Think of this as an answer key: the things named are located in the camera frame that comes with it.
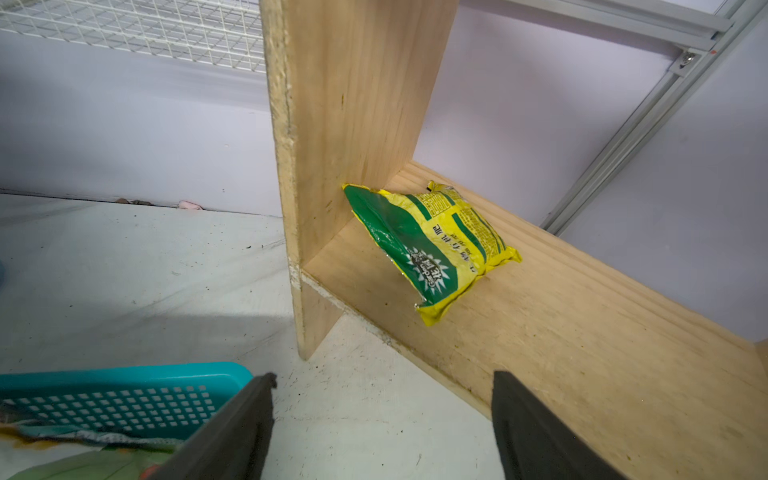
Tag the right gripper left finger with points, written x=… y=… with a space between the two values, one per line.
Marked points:
x=234 y=444

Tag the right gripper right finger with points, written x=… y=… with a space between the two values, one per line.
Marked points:
x=533 y=443

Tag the green white tall bag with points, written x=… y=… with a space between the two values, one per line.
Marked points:
x=25 y=457

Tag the white wire wall basket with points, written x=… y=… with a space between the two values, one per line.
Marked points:
x=225 y=34

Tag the teal plastic basket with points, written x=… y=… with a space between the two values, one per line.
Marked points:
x=134 y=405

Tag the wooden two-tier shelf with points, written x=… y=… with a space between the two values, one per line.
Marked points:
x=656 y=390

